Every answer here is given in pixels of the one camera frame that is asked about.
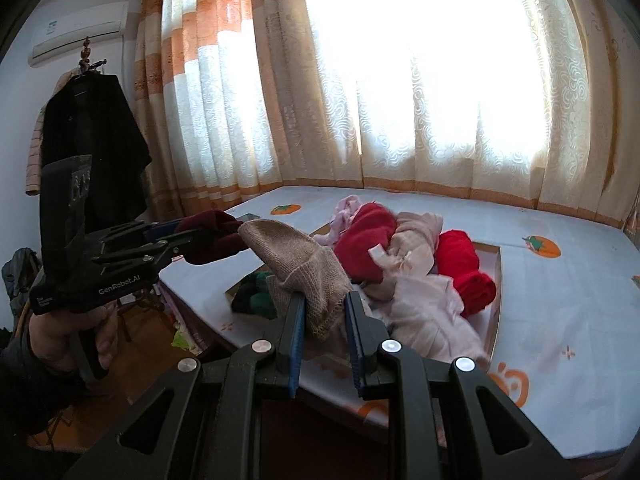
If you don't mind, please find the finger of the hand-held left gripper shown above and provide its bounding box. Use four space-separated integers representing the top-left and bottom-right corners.
92 230 211 271
105 217 201 241

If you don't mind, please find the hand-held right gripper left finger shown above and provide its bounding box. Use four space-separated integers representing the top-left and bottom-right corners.
65 292 307 480

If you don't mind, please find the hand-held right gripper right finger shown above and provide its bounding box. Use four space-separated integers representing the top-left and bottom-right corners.
345 292 566 480

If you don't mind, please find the dark red underwear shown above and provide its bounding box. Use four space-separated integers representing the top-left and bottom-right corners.
175 210 248 266

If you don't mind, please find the green and black underwear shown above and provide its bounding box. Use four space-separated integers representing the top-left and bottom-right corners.
231 272 281 321

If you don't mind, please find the beige knit underwear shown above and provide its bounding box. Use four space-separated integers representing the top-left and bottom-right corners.
238 218 353 341

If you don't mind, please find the pale pink garment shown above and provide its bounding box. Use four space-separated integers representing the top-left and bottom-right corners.
372 275 493 361

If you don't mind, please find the beige pink underwear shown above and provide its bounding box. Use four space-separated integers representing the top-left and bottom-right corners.
370 211 445 301

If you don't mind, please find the lilac pink underwear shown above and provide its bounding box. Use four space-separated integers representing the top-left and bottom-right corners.
327 195 363 246

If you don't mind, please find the bright red underwear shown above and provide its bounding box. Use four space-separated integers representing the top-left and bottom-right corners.
435 230 497 317

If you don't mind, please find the shallow cardboard box tray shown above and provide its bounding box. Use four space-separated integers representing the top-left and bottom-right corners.
225 225 502 361

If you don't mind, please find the person's left forearm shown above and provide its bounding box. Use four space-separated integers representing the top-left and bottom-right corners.
0 330 91 480

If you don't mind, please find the person's left hand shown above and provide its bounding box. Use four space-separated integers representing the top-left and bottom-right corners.
27 302 121 381

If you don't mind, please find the beige padded jacket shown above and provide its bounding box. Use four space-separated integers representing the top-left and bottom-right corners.
25 71 76 196

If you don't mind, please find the grey bag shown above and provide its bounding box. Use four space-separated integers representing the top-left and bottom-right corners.
1 247 43 318

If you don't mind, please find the black hanging coat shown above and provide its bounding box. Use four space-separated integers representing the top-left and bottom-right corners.
40 74 152 233

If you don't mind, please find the green patterned bag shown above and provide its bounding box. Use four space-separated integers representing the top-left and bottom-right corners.
172 322 201 351

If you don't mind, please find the dark wooden desk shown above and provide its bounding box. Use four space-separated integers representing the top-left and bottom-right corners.
157 285 640 480

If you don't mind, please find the white air conditioner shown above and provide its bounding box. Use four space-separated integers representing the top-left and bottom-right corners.
27 2 130 68

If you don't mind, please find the white orange-printed tablecloth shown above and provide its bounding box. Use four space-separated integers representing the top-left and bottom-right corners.
157 185 640 456

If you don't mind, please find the orange and cream curtain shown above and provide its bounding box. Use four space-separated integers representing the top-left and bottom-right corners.
132 0 640 226

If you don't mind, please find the curtain tassel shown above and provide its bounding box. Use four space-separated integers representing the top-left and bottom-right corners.
625 205 640 246

